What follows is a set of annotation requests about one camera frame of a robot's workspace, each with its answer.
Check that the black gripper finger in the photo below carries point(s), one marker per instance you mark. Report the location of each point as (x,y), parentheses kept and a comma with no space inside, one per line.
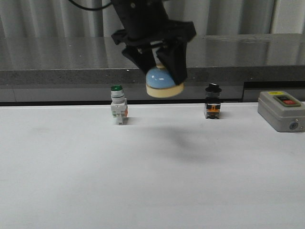
(145,61)
(173,57)

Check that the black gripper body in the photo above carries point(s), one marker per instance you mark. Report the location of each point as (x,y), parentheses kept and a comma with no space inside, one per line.
(146,21)

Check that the blue and cream desk bell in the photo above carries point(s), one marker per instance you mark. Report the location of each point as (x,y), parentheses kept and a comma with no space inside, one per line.
(159,83)

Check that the dark grey stone counter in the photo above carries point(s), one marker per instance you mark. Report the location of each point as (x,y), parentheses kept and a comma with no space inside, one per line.
(80,71)

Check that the grey pleated curtain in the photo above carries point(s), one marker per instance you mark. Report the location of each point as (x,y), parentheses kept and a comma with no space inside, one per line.
(97,18)

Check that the green push button switch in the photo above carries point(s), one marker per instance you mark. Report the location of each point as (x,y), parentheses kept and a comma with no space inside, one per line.
(119,107)

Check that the black rotary selector switch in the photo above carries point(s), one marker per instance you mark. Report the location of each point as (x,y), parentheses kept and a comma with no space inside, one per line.
(212,101)

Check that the grey power switch box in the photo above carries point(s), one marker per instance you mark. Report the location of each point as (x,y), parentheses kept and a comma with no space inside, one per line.
(282,111)

